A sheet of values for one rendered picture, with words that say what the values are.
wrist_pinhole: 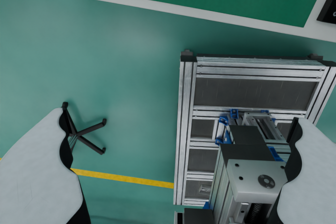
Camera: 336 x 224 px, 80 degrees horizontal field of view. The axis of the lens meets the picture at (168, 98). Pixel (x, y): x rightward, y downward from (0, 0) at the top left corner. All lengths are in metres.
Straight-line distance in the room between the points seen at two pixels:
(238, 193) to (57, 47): 1.34
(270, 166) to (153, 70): 1.00
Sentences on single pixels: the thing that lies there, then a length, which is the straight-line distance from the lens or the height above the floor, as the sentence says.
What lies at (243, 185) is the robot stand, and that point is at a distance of 0.48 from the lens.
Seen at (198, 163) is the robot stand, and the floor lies 0.21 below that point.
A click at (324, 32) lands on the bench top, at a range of 0.62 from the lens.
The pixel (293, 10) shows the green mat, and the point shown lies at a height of 0.75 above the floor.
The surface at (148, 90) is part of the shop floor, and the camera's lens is 1.43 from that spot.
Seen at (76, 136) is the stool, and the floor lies 0.09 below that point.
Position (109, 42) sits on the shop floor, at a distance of 1.37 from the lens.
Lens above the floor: 1.26
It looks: 60 degrees down
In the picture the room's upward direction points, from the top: 175 degrees counter-clockwise
